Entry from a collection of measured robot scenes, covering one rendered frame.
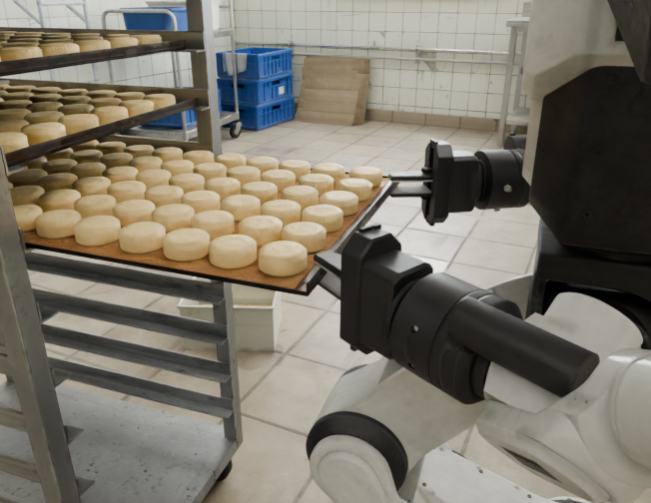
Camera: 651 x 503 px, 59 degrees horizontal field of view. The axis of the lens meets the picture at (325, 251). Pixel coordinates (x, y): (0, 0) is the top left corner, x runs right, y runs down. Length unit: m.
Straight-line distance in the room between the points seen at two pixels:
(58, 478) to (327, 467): 0.35
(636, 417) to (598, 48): 0.29
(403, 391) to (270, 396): 0.95
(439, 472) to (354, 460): 0.16
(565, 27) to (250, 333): 1.48
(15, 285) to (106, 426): 0.76
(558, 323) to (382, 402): 0.39
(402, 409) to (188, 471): 0.62
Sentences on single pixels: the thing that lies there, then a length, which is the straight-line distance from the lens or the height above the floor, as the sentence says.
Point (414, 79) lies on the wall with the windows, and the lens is 5.19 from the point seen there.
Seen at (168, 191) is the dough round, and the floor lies 0.79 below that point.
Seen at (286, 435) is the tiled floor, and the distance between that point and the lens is 1.56.
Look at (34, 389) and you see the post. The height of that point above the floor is 0.60.
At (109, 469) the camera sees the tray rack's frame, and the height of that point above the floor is 0.15.
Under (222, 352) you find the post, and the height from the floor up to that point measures 0.37.
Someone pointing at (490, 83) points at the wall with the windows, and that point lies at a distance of 5.05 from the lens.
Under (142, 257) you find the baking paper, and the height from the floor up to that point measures 0.77.
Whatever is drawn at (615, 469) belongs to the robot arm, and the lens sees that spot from 0.37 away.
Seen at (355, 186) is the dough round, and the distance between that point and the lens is 0.80.
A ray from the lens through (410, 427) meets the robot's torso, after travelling 0.79.
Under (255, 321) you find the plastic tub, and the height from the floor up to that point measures 0.11.
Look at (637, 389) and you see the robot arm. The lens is 0.34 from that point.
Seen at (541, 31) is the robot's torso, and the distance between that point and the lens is 0.54.
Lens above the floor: 1.03
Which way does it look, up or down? 24 degrees down
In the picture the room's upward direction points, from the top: straight up
